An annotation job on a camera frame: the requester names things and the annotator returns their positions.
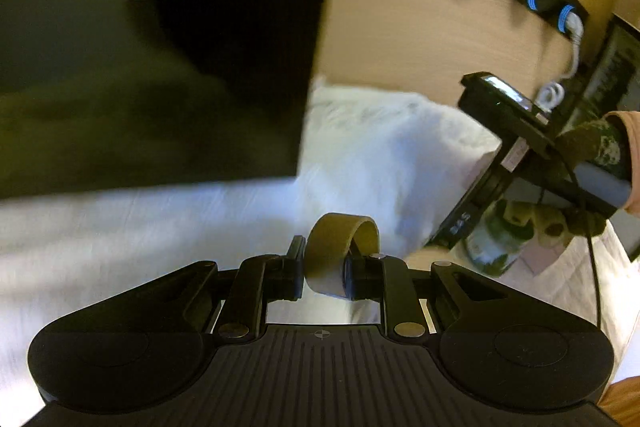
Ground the beige plush toy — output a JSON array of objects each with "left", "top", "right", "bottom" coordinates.
[{"left": 502, "top": 199, "right": 571, "bottom": 249}]

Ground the person's right hand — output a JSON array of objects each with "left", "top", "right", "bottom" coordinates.
[{"left": 555, "top": 114, "right": 633, "bottom": 180}]

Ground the white cloth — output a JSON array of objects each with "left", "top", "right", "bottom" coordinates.
[{"left": 0, "top": 77, "right": 632, "bottom": 427}]

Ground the green lid glass jar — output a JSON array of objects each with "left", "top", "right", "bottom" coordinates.
[{"left": 465, "top": 199, "right": 531, "bottom": 278}]

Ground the pink box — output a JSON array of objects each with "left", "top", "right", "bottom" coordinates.
[{"left": 515, "top": 237, "right": 572, "bottom": 279}]

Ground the black cable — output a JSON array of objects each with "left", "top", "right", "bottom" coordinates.
[{"left": 550, "top": 147, "right": 603, "bottom": 329}]

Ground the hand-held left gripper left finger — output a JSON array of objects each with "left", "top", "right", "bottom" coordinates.
[{"left": 172, "top": 234, "right": 307, "bottom": 340}]

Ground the white cable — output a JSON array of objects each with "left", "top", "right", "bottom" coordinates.
[{"left": 537, "top": 14, "right": 586, "bottom": 110}]

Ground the person's right forearm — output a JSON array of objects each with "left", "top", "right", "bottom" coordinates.
[{"left": 616, "top": 109, "right": 640, "bottom": 180}]

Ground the cardboard tape ring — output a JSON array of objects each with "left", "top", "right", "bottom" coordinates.
[{"left": 302, "top": 213, "right": 379, "bottom": 299}]

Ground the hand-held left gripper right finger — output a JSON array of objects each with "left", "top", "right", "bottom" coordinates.
[{"left": 342, "top": 252, "right": 494, "bottom": 339}]

